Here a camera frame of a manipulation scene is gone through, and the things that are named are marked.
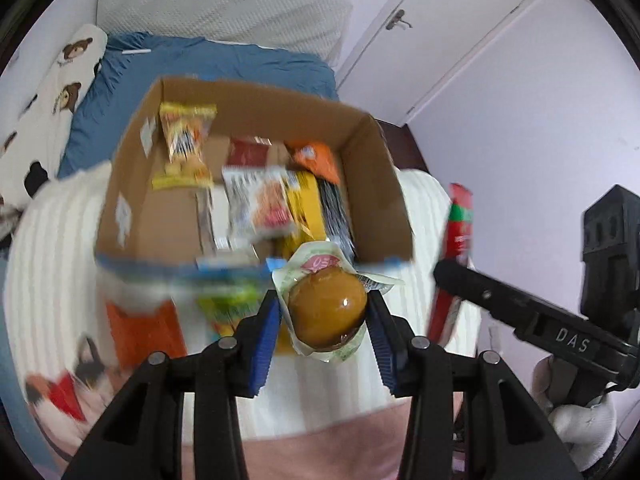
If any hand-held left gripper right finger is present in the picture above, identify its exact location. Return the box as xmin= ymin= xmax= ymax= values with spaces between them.
xmin=366 ymin=290 xmax=586 ymax=480

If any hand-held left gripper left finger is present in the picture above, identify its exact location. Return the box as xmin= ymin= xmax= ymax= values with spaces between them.
xmin=60 ymin=290 xmax=281 ymax=480

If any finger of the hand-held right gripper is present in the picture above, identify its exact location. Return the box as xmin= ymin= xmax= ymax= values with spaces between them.
xmin=432 ymin=258 xmax=540 ymax=330

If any red snack packet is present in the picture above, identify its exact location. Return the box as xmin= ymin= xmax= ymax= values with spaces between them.
xmin=427 ymin=182 xmax=474 ymax=346

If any braised egg packet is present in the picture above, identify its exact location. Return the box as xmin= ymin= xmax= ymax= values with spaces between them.
xmin=270 ymin=241 xmax=405 ymax=363

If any white cookie packet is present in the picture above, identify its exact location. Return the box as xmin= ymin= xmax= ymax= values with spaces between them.
xmin=221 ymin=165 xmax=298 ymax=238

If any large yellow black packet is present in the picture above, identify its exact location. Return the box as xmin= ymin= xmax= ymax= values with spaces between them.
xmin=272 ymin=170 xmax=357 ymax=261

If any printed cardboard box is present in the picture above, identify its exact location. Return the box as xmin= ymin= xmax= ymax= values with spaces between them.
xmin=94 ymin=76 xmax=415 ymax=281

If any orange snack packet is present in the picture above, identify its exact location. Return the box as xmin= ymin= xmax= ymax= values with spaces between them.
xmin=287 ymin=141 xmax=342 ymax=185
xmin=105 ymin=300 xmax=188 ymax=376

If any brown snack packet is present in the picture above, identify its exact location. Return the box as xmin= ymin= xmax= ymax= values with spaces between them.
xmin=227 ymin=136 xmax=273 ymax=168

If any yellow cake packet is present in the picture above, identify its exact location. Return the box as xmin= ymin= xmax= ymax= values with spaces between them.
xmin=151 ymin=101 xmax=218 ymax=191

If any person's right hand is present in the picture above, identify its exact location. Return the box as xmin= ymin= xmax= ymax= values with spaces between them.
xmin=531 ymin=355 xmax=619 ymax=468

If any green candy bag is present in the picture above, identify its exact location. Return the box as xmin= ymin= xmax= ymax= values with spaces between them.
xmin=197 ymin=290 xmax=266 ymax=341

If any cat print blanket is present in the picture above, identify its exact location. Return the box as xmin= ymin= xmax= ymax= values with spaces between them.
xmin=2 ymin=162 xmax=483 ymax=480

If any white door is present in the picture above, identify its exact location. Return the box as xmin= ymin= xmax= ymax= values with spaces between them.
xmin=334 ymin=0 xmax=543 ymax=128

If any bear print pillow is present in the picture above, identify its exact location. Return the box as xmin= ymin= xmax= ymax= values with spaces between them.
xmin=0 ymin=24 xmax=108 ymax=241

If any grey textured pillow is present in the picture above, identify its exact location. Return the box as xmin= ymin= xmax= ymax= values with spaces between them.
xmin=96 ymin=0 xmax=353 ymax=68

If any metal door handle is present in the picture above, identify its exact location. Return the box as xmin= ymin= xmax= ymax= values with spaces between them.
xmin=385 ymin=9 xmax=413 ymax=32

